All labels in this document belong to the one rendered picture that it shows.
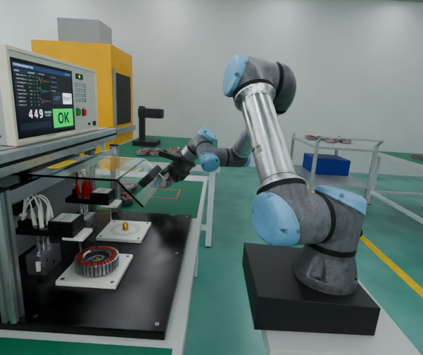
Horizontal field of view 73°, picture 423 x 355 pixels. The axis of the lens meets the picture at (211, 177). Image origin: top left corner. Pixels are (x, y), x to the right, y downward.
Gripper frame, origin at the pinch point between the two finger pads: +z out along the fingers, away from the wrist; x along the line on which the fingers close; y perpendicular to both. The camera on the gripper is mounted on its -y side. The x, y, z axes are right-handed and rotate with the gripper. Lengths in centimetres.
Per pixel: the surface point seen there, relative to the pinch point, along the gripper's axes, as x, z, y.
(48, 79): -57, -33, -21
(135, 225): -29.2, 0.0, 13.7
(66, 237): -62, -10, 11
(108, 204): -38.9, -5.4, 4.7
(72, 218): -59, -13, 8
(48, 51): 176, 126, -300
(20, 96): -67, -32, -15
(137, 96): 375, 167, -277
